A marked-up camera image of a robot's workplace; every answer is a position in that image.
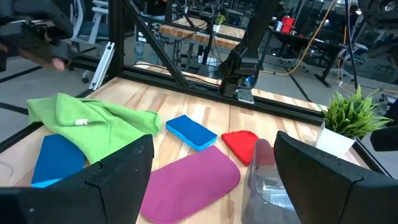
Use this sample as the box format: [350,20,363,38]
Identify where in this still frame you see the yellow cable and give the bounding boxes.
[260,0,338,77]

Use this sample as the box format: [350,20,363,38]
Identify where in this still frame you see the translucent grey plastic basket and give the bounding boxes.
[241,138,302,224]

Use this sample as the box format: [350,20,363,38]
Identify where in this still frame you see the magenta felt cloth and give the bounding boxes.
[139,145,241,224]

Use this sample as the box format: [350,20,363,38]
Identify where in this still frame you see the blue sponge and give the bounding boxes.
[165,114,218,152]
[30,134,86,189]

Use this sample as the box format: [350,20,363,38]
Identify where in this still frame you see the black office desk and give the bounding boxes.
[270,27,345,88]

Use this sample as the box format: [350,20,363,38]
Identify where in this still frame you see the green microfiber cloth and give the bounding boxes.
[26,92,162,165]

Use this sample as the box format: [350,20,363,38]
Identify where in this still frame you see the white office chair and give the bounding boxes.
[70,0,110,84]

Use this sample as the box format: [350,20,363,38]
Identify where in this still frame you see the wooden work table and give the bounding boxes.
[159,17,246,50]

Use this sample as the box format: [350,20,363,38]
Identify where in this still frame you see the silver frame bracket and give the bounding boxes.
[88,41,116,91]

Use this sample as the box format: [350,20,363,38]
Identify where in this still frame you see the small green potted plant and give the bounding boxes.
[213,13,226,34]

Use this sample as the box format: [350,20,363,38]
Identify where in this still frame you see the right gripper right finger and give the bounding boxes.
[273,130,398,224]

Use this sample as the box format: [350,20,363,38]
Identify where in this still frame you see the green plant in white pot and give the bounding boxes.
[315,85,393,159]

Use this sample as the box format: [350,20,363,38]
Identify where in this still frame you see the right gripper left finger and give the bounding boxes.
[0,134,155,224]

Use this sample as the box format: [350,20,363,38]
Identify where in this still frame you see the red boxes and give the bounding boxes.
[280,16,296,34]

